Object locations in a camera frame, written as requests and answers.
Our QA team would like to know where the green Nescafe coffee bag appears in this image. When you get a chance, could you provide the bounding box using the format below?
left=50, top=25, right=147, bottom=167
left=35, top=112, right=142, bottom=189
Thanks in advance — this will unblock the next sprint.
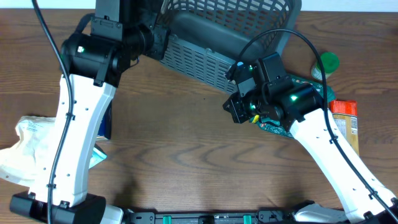
left=249, top=75, right=335, bottom=139

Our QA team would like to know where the teal wet wipes pack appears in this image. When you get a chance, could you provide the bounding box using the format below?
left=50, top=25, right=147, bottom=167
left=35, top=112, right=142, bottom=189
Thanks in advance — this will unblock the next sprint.
left=89, top=144, right=107, bottom=169

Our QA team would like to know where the Kleenex tissue multipack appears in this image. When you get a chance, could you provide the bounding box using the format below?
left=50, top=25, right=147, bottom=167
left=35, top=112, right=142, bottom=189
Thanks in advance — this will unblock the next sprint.
left=96, top=102, right=112, bottom=141

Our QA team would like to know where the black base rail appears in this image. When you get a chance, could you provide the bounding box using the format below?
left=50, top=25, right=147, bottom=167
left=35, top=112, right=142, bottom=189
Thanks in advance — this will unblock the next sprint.
left=121, top=210, right=352, bottom=224

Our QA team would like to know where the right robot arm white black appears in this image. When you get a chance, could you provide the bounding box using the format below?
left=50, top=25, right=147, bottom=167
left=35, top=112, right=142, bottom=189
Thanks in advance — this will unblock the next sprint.
left=223, top=83, right=397, bottom=223

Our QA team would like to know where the grey plastic basket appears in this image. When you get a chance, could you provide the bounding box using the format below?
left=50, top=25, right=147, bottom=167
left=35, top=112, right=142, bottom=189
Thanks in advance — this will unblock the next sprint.
left=159, top=0, right=302, bottom=93

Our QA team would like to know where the beige paper pouch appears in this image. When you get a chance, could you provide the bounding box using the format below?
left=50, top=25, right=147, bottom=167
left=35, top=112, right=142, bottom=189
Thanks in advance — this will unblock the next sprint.
left=1, top=116, right=55, bottom=187

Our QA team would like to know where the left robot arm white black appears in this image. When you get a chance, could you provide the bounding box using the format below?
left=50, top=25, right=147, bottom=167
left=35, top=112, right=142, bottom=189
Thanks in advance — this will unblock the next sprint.
left=9, top=23, right=170, bottom=223

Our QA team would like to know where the green lid jar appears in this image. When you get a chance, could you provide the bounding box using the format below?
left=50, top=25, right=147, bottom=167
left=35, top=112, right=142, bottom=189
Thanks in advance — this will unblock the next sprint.
left=310, top=52, right=340, bottom=81

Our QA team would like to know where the red tan pasta packet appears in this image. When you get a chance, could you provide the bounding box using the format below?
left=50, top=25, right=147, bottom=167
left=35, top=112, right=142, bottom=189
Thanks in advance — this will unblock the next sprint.
left=330, top=100, right=359, bottom=155

